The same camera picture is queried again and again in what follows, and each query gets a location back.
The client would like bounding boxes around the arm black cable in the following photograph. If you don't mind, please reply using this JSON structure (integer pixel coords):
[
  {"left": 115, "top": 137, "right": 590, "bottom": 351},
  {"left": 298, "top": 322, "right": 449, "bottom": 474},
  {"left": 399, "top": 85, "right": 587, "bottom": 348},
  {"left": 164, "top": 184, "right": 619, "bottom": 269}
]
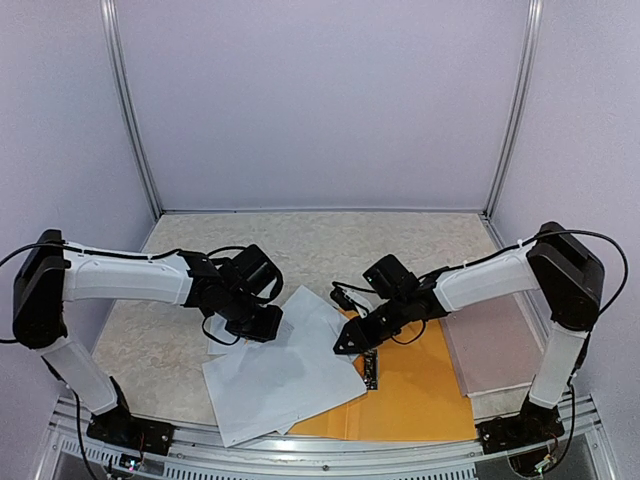
[
  {"left": 0, "top": 239, "right": 101, "bottom": 480},
  {"left": 449, "top": 228, "right": 629, "bottom": 451}
]

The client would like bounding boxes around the aluminium frame post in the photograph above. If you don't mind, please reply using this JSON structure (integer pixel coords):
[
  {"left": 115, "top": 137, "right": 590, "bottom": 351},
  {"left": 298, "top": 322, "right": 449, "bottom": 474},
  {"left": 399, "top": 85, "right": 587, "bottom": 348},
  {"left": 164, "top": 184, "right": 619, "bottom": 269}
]
[
  {"left": 483, "top": 0, "right": 544, "bottom": 222},
  {"left": 99, "top": 0, "right": 164, "bottom": 221}
]

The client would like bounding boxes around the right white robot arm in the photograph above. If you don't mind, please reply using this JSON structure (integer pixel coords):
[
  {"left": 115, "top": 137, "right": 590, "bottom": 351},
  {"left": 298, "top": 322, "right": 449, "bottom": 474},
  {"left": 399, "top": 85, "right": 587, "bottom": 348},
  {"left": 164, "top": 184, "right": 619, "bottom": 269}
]
[{"left": 333, "top": 222, "right": 605, "bottom": 444}]

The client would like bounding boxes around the right aluminium frame post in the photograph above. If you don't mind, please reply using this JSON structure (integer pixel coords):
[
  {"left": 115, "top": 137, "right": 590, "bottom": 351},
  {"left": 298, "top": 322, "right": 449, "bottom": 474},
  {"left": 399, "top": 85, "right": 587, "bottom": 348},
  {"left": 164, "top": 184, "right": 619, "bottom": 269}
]
[{"left": 483, "top": 0, "right": 544, "bottom": 222}]

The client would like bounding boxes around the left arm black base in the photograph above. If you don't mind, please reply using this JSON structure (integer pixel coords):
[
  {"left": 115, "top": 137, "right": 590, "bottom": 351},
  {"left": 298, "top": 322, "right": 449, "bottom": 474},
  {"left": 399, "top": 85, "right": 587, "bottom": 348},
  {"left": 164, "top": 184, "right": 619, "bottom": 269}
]
[{"left": 87, "top": 377, "right": 175, "bottom": 456}]

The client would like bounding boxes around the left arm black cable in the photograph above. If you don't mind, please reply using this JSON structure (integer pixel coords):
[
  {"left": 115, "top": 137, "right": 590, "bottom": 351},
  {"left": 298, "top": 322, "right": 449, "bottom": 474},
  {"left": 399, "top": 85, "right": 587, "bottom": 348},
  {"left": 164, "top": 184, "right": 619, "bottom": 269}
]
[{"left": 0, "top": 239, "right": 101, "bottom": 480}]

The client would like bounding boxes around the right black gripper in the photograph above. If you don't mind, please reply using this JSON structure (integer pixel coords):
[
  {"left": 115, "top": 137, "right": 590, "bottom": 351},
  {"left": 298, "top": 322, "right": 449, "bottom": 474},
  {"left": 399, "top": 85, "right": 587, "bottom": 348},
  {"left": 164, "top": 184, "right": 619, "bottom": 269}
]
[{"left": 333, "top": 295, "right": 409, "bottom": 354}]

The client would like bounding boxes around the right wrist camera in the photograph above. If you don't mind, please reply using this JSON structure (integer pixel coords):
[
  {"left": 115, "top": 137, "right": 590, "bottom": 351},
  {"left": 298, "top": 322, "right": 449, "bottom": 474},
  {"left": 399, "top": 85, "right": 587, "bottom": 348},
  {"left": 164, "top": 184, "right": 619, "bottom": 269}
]
[{"left": 330, "top": 282, "right": 374, "bottom": 317}]

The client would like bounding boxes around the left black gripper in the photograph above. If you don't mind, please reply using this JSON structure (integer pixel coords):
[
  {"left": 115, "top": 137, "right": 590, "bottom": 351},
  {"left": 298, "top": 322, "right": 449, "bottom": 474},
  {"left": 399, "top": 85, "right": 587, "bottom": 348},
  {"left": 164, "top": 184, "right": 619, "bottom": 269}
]
[{"left": 220, "top": 290, "right": 284, "bottom": 343}]

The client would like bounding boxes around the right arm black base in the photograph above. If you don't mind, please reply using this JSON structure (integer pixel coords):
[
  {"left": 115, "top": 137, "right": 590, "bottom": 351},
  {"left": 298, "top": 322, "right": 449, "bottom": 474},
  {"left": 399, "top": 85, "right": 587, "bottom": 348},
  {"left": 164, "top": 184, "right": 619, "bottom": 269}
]
[{"left": 475, "top": 396, "right": 565, "bottom": 454}]

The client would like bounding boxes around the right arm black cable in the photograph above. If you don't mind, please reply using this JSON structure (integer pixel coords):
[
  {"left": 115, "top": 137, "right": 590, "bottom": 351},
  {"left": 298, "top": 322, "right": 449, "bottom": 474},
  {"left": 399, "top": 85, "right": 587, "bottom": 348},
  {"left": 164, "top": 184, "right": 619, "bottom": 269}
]
[{"left": 449, "top": 228, "right": 629, "bottom": 451}]

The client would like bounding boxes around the orange folder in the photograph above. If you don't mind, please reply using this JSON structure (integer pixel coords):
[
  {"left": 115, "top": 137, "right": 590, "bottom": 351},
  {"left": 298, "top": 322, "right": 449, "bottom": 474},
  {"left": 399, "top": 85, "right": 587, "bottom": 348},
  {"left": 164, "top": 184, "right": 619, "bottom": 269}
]
[{"left": 289, "top": 320, "right": 476, "bottom": 442}]

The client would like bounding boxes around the orange folder spine clip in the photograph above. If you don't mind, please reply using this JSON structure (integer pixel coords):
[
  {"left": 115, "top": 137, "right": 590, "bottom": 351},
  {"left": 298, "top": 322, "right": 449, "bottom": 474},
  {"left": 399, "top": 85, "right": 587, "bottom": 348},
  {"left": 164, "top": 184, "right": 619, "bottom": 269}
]
[{"left": 361, "top": 349, "right": 379, "bottom": 390}]

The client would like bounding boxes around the left aluminium frame post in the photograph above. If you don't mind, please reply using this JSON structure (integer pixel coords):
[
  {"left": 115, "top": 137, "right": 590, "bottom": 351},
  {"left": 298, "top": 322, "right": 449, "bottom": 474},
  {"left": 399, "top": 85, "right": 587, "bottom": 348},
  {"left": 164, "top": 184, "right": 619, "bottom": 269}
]
[{"left": 99, "top": 0, "right": 164, "bottom": 221}]

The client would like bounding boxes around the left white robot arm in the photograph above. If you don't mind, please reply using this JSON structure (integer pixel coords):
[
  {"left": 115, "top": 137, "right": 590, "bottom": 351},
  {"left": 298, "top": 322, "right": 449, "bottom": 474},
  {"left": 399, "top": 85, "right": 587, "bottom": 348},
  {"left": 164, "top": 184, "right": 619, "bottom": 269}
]
[{"left": 1, "top": 229, "right": 284, "bottom": 445}]

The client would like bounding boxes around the front aluminium rail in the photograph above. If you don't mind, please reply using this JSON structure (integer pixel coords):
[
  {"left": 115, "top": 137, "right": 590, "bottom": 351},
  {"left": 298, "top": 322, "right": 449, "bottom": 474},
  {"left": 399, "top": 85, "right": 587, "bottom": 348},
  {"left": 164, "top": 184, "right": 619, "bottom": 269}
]
[{"left": 47, "top": 394, "right": 614, "bottom": 480}]

